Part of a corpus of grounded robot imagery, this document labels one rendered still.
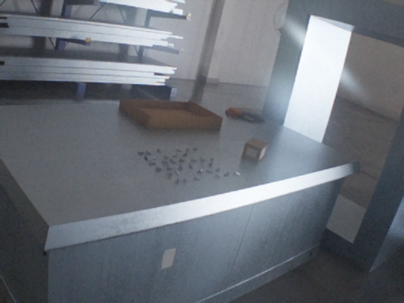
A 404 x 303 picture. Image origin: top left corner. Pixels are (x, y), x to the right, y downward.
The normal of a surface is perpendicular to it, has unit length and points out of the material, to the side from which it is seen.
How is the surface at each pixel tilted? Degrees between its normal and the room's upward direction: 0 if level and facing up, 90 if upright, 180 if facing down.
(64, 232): 67
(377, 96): 90
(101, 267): 90
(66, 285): 90
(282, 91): 90
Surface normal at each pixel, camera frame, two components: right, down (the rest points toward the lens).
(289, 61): -0.76, 0.04
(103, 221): 0.69, -0.02
